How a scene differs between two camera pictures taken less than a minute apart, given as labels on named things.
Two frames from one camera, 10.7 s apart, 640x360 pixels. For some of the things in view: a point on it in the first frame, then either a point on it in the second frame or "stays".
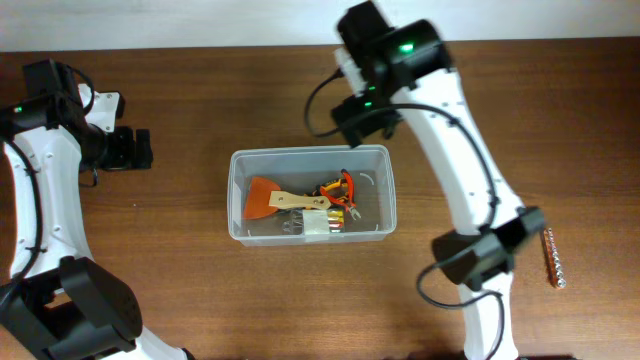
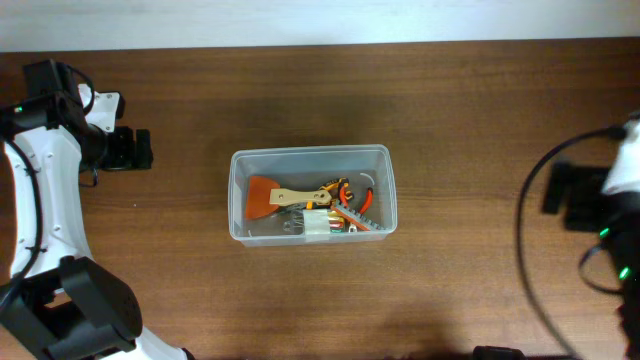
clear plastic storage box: (289, 196) stays
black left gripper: (126, 148) stays
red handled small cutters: (344, 196) -> (344, 199)
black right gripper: (353, 123) -> (552, 186)
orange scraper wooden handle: (264, 196) stays
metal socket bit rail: (553, 261) -> (356, 217)
